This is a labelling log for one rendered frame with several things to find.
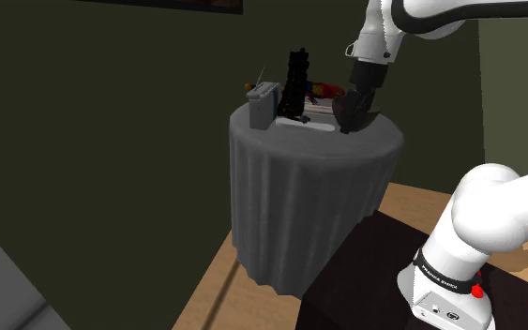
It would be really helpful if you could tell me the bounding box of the dark robot stand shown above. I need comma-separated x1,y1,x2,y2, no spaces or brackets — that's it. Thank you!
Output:
294,209,528,330

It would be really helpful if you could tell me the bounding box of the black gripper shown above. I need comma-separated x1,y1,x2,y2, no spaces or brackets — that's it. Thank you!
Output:
331,59,390,136

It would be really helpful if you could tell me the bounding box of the grey radio with antenna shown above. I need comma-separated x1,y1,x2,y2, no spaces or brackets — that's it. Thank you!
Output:
246,64,282,132

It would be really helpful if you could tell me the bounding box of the round table with grey cloth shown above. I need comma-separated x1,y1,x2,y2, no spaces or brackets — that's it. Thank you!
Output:
228,98,405,299

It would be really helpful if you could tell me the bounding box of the red toy figure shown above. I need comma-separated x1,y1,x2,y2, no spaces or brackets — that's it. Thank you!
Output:
306,81,346,101

